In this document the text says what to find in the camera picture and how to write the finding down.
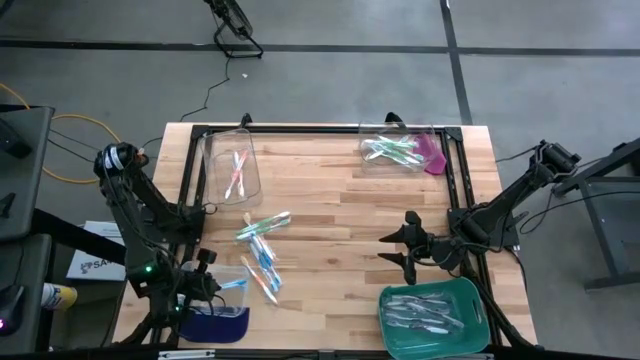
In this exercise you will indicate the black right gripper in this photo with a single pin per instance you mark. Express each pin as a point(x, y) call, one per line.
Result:
point(427, 250)

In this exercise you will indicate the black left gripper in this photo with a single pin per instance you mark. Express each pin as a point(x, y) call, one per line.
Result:
point(200, 290)

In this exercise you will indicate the blue toothbrush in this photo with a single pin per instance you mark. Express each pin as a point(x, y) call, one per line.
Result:
point(235, 285)
point(246, 219)
point(275, 277)
point(260, 260)

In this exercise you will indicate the purple toothbrush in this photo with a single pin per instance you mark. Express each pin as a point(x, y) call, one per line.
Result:
point(450, 320)
point(407, 318)
point(400, 310)
point(415, 300)
point(420, 329)
point(430, 305)

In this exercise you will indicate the green toothbrush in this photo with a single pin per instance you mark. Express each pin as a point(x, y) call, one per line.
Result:
point(270, 221)
point(375, 156)
point(410, 159)
point(400, 151)
point(380, 145)
point(265, 230)
point(400, 141)

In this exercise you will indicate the orange toothbrush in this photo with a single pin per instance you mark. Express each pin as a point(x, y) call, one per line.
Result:
point(240, 185)
point(229, 191)
point(260, 281)

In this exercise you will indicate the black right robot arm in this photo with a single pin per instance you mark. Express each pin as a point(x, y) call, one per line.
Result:
point(510, 195)

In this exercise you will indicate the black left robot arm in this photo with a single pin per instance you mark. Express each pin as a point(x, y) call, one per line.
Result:
point(127, 220)

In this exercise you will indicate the clear plastic bin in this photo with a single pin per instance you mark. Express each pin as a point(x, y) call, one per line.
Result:
point(385, 167)
point(220, 150)
point(235, 300)

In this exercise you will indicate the dark blue mat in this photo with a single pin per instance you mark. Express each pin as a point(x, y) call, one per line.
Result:
point(220, 330)

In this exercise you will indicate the white label strip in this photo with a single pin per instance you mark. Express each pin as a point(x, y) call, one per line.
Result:
point(185, 354)

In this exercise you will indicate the pink mat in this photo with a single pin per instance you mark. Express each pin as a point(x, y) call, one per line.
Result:
point(435, 160)

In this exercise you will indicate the green plastic bin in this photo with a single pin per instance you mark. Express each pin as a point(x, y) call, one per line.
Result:
point(472, 310)

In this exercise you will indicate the white printed box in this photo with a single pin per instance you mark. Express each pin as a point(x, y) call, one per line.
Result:
point(100, 270)

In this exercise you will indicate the black clamp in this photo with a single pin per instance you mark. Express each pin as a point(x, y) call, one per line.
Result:
point(395, 119)
point(245, 120)

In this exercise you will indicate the black diagonal beam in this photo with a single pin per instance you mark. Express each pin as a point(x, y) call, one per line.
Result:
point(80, 237)

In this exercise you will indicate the yellow white spray can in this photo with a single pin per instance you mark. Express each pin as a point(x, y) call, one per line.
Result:
point(60, 296)

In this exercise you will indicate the dark grey desk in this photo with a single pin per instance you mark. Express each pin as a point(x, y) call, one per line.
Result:
point(30, 175)
point(35, 270)

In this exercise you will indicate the black computer mouse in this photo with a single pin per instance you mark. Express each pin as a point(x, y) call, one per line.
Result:
point(11, 305)

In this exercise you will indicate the grey metal table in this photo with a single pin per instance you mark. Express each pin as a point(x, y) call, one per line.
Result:
point(615, 225)

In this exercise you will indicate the black floor fan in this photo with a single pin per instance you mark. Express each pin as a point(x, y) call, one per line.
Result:
point(232, 22)

